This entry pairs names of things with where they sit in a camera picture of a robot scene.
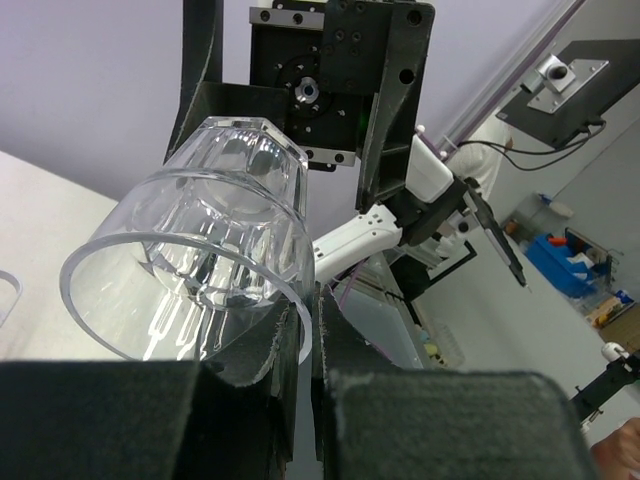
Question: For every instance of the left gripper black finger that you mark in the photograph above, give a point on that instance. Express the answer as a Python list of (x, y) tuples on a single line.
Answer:
[(376, 420)]

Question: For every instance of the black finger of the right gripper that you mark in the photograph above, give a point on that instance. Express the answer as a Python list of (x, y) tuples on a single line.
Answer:
[(203, 93), (392, 120)]

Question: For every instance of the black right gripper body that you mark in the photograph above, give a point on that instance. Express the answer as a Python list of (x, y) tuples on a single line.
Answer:
[(329, 56)]

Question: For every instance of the clear faceted glass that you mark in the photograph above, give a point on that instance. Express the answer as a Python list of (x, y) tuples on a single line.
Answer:
[(200, 251)]

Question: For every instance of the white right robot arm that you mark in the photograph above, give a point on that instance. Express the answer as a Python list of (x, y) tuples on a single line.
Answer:
[(433, 200)]

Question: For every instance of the blue storage bin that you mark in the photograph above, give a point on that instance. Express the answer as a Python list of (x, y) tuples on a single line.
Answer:
[(576, 266)]

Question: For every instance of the person's hand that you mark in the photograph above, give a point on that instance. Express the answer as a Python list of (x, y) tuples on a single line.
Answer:
[(617, 455)]

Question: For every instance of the black left finger, left gripper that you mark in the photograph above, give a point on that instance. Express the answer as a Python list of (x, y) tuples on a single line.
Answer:
[(229, 417)]

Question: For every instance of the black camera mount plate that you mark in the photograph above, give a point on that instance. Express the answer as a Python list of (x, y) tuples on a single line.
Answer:
[(569, 92)]

